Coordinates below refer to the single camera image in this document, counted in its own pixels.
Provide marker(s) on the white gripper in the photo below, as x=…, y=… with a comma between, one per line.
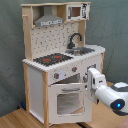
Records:
x=94, y=80

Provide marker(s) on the white oven door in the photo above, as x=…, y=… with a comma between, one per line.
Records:
x=68, y=103

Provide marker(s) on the left red stove knob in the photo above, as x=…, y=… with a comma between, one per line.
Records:
x=56, y=75

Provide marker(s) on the white toy microwave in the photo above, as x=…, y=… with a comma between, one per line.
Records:
x=78, y=11

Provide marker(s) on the black stove top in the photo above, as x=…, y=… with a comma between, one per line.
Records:
x=52, y=59

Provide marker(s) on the grey toy sink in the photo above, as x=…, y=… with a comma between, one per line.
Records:
x=79, y=51

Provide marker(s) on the right red stove knob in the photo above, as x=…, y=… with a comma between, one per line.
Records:
x=74, y=69

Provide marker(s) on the black toy faucet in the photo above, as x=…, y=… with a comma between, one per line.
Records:
x=73, y=40

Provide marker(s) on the red stove knob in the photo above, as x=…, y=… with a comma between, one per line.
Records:
x=74, y=69
x=56, y=75

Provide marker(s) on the wooden toy kitchen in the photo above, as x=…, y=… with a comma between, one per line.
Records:
x=46, y=40

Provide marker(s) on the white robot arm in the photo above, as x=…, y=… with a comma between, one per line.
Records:
x=114, y=97

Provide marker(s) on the grey range hood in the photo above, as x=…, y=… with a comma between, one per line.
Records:
x=48, y=18

